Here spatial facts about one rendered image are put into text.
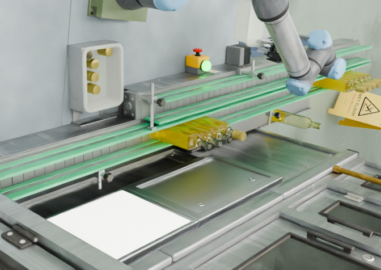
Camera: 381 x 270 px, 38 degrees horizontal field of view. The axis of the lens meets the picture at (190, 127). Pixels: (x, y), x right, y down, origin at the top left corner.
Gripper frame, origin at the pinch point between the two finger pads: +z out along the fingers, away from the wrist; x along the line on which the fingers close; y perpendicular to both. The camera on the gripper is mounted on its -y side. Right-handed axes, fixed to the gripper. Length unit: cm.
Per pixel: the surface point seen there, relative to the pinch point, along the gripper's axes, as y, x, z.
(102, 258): 126, 16, -62
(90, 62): 55, 14, 29
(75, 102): 59, 28, 29
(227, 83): -3.4, 19.9, 13.0
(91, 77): 55, 19, 28
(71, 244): 126, 17, -56
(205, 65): -1.3, 15.5, 24.0
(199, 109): 12.4, 29.0, 12.2
